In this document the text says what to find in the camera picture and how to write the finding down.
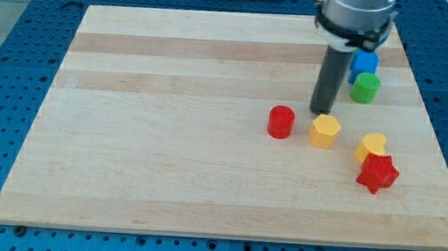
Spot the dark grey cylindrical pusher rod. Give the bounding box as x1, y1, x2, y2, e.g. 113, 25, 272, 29
309, 46, 353, 114

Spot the yellow hexagon block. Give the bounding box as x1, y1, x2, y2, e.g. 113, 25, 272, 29
308, 114, 342, 148

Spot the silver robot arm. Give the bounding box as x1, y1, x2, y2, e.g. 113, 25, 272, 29
309, 0, 397, 115

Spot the blue block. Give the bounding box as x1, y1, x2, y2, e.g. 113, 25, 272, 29
348, 50, 379, 84

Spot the green cylinder block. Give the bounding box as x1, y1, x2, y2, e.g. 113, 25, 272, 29
350, 72, 381, 104

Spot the red cylinder block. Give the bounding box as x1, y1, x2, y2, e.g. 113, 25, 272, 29
267, 105, 296, 139

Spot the yellow heart block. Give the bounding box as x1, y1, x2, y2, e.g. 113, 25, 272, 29
355, 133, 387, 163

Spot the red star block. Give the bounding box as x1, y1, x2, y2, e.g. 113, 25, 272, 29
356, 153, 399, 195

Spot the wooden board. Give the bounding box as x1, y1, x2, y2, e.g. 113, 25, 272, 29
0, 6, 448, 251

